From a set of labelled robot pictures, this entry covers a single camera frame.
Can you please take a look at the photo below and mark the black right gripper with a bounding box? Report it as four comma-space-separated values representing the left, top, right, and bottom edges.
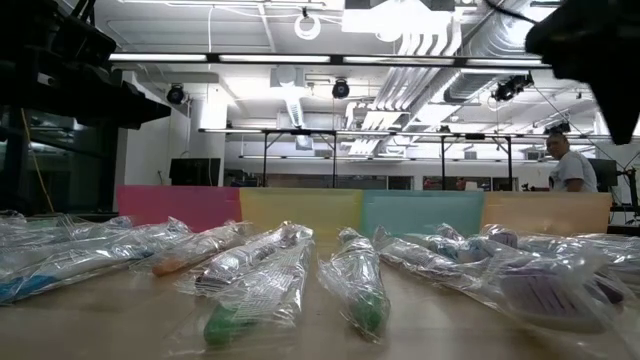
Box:
524, 0, 640, 146

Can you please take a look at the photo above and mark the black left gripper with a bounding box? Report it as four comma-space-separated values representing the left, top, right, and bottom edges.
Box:
0, 59, 172, 132

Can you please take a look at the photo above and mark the purple toothbrush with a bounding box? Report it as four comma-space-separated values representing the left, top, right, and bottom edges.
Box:
177, 222, 315, 297
372, 225, 609, 334
479, 223, 640, 309

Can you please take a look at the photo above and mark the black monitor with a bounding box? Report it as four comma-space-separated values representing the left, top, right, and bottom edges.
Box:
168, 157, 222, 188
587, 157, 619, 193

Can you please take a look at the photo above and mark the person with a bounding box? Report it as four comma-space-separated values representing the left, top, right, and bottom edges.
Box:
545, 131, 600, 194

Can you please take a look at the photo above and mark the black equipment stand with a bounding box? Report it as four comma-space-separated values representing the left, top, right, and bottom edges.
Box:
608, 167, 640, 236

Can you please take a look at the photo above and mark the orange translucent plastic bin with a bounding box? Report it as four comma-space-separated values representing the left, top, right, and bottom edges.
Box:
481, 191, 613, 236

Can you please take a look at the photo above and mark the pink translucent plastic bin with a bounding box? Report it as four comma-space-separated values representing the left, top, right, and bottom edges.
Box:
115, 184, 243, 234

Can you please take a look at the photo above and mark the orange wrapped toothbrush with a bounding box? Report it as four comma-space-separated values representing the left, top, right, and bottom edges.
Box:
132, 219, 254, 279

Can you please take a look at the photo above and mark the black beam with light strips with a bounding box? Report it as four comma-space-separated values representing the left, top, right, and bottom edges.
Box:
107, 52, 551, 70

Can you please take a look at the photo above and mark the green translucent plastic bin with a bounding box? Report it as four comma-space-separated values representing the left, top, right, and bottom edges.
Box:
360, 189, 486, 237

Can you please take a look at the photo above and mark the yellow translucent plastic bin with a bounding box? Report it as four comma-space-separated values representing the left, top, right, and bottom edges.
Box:
238, 187, 365, 236

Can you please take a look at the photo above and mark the green wrapped toothbrush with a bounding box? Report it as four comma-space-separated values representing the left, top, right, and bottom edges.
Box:
317, 227, 392, 344
202, 239, 315, 347

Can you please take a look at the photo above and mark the yellow cable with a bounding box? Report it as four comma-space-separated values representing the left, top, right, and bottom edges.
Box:
19, 107, 55, 215

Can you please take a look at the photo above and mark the black ceiling camera cluster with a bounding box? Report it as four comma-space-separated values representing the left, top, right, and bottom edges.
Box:
491, 73, 535, 104

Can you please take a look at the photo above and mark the silver ventilation duct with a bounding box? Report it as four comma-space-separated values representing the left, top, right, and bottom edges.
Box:
442, 69, 501, 105

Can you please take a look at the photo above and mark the black background metal frame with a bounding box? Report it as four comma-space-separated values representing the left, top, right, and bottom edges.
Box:
259, 128, 515, 192

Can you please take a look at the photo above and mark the white cable coil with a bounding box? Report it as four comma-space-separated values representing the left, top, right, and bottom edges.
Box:
293, 13, 323, 42

